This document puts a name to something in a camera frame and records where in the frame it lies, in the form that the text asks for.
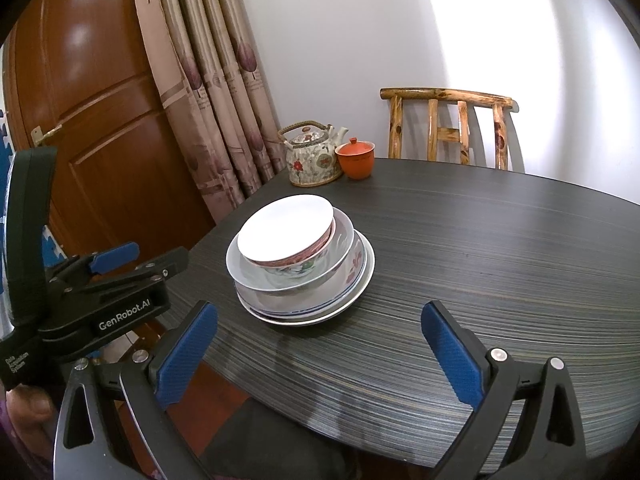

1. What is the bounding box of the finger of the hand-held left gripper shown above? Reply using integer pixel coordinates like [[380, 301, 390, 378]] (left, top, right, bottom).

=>
[[50, 246, 190, 296], [47, 241, 141, 281]]

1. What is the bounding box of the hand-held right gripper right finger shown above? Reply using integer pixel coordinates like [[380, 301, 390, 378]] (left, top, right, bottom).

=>
[[421, 300, 587, 480]]

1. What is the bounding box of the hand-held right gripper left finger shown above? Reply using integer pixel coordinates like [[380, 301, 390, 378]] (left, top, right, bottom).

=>
[[52, 300, 219, 480]]

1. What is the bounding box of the white bowl with grey print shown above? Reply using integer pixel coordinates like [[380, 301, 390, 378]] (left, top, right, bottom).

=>
[[226, 207, 354, 292]]

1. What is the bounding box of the medium white floral plate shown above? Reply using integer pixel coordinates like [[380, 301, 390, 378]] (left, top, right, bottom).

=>
[[240, 260, 371, 318]]

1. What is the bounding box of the large white floral plate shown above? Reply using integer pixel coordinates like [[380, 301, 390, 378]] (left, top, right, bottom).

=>
[[239, 235, 376, 328]]

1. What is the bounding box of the small white floral plate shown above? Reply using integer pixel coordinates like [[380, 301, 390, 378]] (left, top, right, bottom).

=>
[[235, 227, 368, 311]]

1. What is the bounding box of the white bowl with red flower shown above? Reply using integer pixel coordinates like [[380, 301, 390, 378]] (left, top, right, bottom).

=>
[[260, 230, 336, 278]]

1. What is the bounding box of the pink patterned bowl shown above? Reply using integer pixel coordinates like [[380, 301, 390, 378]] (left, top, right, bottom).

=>
[[236, 195, 335, 267]]

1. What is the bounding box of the person's left hand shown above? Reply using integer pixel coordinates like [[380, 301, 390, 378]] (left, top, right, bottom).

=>
[[2, 389, 55, 441]]

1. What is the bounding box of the brown wooden door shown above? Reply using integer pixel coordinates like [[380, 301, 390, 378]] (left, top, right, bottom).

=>
[[2, 0, 216, 261]]

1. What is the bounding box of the beige patterned curtain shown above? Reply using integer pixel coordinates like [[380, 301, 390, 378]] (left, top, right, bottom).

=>
[[131, 0, 288, 223]]

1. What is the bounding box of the floral ceramic teapot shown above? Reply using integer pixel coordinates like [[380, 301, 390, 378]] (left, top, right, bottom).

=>
[[277, 120, 350, 187]]

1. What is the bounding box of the orange lidded cup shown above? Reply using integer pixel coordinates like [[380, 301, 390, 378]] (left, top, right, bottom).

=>
[[334, 137, 376, 181]]

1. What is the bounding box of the bamboo chair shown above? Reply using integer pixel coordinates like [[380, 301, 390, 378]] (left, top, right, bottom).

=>
[[379, 87, 518, 171]]

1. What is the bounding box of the brass door handle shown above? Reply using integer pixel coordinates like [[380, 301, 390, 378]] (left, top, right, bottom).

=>
[[30, 124, 63, 144]]

